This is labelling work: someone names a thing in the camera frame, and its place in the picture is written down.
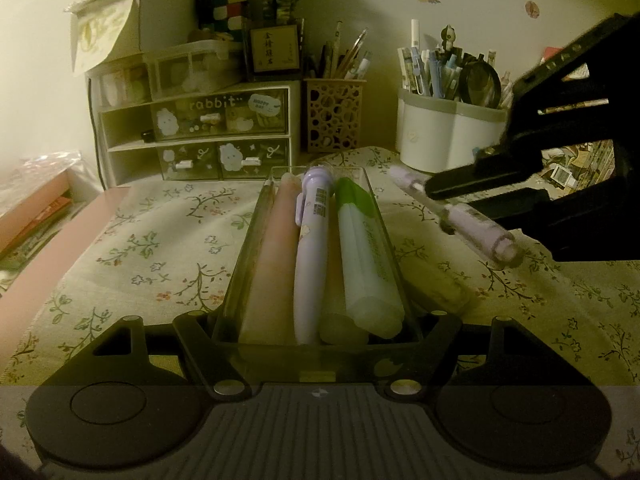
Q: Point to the white desktop drawer organizer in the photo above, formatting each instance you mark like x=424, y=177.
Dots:
x=200, y=125

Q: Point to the colourful puzzle cube stack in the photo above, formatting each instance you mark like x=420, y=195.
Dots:
x=226, y=0

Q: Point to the green highlighter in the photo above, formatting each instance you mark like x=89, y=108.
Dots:
x=365, y=260

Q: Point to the clear purple pen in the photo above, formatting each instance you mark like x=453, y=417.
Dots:
x=475, y=227

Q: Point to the perforated beige pen holder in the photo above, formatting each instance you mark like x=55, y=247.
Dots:
x=335, y=115

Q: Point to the pink case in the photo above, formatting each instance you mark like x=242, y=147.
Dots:
x=552, y=54

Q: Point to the magnifying glass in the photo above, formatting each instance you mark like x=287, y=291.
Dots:
x=480, y=82

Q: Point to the white storage box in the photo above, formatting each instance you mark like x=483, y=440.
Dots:
x=160, y=20

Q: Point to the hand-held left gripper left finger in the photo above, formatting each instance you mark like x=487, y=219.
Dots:
x=200, y=342

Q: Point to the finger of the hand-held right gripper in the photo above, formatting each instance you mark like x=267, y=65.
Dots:
x=520, y=204
x=475, y=177

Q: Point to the bundle of pencils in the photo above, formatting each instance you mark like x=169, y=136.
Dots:
x=342, y=57

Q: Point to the bunch of pens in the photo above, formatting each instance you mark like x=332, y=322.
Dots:
x=435, y=70

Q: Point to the correction tape package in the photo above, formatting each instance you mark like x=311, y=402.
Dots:
x=235, y=280

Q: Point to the pink highlighter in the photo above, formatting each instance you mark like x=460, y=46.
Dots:
x=272, y=260

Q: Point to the white pen holder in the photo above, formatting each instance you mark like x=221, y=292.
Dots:
x=440, y=135

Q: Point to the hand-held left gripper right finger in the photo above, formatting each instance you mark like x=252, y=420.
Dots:
x=436, y=342

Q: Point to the pink flat box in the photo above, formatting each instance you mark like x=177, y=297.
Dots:
x=30, y=210

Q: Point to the yellow plant pot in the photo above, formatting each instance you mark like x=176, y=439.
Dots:
x=275, y=50

